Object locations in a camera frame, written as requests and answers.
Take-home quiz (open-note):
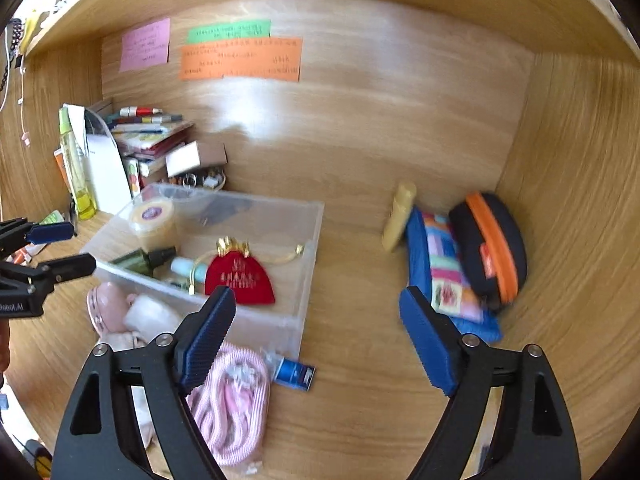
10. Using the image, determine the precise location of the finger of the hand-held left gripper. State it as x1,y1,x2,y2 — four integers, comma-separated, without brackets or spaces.
0,254,97,295
0,217,76,257

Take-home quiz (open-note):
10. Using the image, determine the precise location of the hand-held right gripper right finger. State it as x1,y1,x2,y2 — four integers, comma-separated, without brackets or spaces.
399,286,583,480

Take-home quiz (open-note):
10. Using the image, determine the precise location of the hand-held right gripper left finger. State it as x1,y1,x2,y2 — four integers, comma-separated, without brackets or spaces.
52,286,237,480

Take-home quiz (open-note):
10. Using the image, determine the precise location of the pink macaron case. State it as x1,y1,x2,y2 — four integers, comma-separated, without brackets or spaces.
87,282,133,333

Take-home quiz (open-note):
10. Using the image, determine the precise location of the dark green bottle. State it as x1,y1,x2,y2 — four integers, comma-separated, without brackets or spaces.
110,246,178,277

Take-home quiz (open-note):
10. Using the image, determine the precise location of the clear plastic storage bin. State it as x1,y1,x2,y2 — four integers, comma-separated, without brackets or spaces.
80,183,326,361

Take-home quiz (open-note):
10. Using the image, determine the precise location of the pink rope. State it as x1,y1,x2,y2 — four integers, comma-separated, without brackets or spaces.
187,342,271,468

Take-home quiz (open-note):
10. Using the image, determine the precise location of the red velvet drawstring pouch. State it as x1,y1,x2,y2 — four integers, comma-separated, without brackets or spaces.
190,236,306,306

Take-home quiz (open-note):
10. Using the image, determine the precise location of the white cloth drawstring pouch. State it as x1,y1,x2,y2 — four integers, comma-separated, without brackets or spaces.
100,329,158,453

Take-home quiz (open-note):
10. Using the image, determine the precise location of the light blue tube bottle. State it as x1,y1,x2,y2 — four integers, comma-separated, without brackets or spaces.
170,256,208,283

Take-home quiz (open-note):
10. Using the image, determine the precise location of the roll of beige tape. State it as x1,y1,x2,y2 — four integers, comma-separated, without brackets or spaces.
128,199,178,253

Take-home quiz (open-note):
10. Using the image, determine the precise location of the yellow green spray bottle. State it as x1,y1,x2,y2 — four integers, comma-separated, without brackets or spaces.
58,106,98,221

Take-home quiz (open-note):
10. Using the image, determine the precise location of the orange box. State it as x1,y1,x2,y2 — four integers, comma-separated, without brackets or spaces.
54,149,73,193

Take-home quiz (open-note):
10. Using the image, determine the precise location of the white paper stand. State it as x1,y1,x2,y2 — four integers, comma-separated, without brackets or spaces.
62,104,133,216

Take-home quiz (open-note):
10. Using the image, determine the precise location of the blue patchwork wallet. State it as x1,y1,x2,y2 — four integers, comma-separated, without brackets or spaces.
405,207,502,343

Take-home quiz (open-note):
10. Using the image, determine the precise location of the small blue packet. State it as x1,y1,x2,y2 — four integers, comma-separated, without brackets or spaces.
262,350,317,391

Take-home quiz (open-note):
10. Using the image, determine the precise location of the fruit print box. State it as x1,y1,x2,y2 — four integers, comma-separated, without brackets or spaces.
125,157,144,197

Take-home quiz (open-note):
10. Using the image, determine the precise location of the black orange zip case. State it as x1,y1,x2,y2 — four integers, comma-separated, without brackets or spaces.
448,191,528,311

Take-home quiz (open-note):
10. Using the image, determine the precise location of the yellow lip balm tube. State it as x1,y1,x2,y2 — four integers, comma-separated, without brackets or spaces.
381,182,417,253

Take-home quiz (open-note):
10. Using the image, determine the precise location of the stack of books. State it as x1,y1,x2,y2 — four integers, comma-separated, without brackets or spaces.
102,105,196,181

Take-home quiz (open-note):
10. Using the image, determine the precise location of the yellow black object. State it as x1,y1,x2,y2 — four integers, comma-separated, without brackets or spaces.
22,439,53,476

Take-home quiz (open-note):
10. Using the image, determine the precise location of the small white box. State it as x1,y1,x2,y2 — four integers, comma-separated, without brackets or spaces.
165,141,228,178

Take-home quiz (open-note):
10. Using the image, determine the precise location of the clear bowl of trinkets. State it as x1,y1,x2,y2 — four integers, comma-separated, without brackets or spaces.
167,167,231,193

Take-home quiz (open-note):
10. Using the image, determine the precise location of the pink sticky note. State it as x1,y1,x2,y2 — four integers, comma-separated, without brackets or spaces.
119,17,172,73

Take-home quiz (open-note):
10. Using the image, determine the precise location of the orange sticky note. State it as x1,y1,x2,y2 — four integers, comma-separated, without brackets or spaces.
179,36,303,82

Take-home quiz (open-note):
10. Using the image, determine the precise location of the green sticky note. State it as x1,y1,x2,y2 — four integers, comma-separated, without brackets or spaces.
187,19,272,45

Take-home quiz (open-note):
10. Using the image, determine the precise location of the white hanging cord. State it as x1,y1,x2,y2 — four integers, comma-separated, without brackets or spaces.
17,57,32,148

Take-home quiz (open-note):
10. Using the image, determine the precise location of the black beaded chain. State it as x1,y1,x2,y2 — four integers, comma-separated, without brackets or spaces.
0,17,26,93

